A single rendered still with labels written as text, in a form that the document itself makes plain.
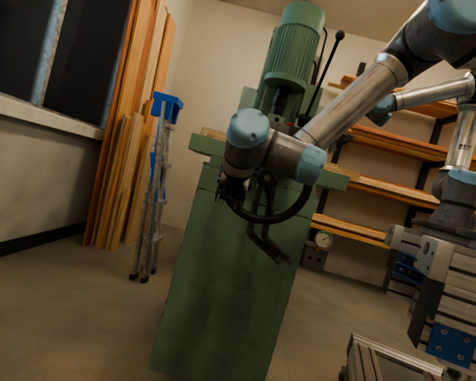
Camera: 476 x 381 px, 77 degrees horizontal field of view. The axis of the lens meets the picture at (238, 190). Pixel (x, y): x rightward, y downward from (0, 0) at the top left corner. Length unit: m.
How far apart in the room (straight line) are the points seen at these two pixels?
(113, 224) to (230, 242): 1.44
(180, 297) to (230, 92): 2.85
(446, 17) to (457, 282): 0.54
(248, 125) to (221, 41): 3.39
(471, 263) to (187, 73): 3.44
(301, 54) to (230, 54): 2.59
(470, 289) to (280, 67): 0.92
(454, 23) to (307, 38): 0.73
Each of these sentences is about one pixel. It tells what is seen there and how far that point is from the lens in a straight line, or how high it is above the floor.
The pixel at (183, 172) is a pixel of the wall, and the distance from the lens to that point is 3.63.
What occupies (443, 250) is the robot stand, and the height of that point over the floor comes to 0.75.
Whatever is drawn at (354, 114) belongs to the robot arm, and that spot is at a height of 0.99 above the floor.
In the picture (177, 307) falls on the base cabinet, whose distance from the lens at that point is 1.21.
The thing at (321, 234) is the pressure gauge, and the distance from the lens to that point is 1.09.
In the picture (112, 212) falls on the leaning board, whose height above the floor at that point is 0.29.
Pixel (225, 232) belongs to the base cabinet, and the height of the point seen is 0.58.
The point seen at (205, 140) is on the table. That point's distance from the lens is 1.11.
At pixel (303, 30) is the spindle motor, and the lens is 1.32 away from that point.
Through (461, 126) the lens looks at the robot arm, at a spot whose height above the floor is 1.24.
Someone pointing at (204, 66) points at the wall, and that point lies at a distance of 3.82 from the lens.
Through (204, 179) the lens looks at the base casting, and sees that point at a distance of 1.10.
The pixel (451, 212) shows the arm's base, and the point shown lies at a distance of 1.36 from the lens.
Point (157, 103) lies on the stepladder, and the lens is 1.95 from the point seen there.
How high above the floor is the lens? 0.79
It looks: 3 degrees down
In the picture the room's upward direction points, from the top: 16 degrees clockwise
